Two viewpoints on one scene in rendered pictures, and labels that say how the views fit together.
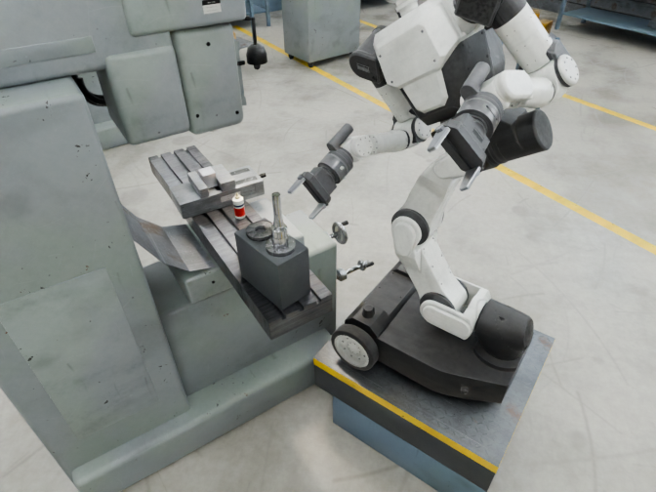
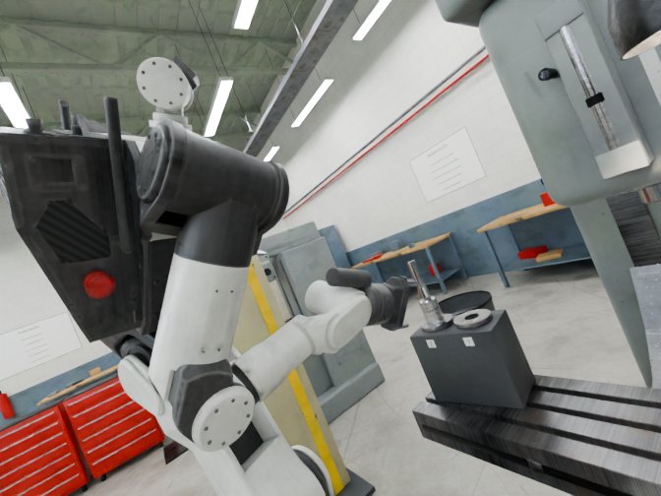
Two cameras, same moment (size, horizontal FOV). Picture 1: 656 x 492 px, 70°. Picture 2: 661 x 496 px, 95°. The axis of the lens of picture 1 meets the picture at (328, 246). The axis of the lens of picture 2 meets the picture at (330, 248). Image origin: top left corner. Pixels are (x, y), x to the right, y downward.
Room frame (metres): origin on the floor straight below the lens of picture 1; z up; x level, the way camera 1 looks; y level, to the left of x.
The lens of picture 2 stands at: (1.91, -0.06, 1.39)
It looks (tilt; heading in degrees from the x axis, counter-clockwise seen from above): 1 degrees up; 179
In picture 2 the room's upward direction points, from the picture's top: 23 degrees counter-clockwise
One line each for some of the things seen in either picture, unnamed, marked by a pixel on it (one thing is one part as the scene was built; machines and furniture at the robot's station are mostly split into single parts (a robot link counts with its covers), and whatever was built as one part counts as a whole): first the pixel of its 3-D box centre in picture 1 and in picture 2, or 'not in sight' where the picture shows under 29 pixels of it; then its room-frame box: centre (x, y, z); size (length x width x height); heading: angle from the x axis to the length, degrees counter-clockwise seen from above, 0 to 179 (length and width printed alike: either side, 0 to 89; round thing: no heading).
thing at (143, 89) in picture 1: (140, 85); not in sight; (1.40, 0.56, 1.47); 0.24 x 0.19 x 0.26; 33
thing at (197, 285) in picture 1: (231, 245); not in sight; (1.50, 0.39, 0.76); 0.50 x 0.35 x 0.12; 123
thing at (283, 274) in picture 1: (272, 261); (467, 354); (1.13, 0.17, 1.00); 0.22 x 0.12 x 0.20; 43
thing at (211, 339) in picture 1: (247, 305); not in sight; (1.52, 0.37, 0.40); 0.81 x 0.32 x 0.60; 123
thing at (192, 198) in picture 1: (217, 186); not in sight; (1.65, 0.45, 0.96); 0.35 x 0.15 x 0.11; 120
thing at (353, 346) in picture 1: (354, 347); not in sight; (1.19, -0.10, 0.50); 0.20 x 0.05 x 0.20; 54
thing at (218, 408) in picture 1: (202, 372); not in sight; (1.37, 0.60, 0.10); 1.20 x 0.60 x 0.20; 123
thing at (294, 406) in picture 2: not in sight; (249, 329); (0.09, -0.65, 1.15); 0.52 x 0.40 x 2.30; 123
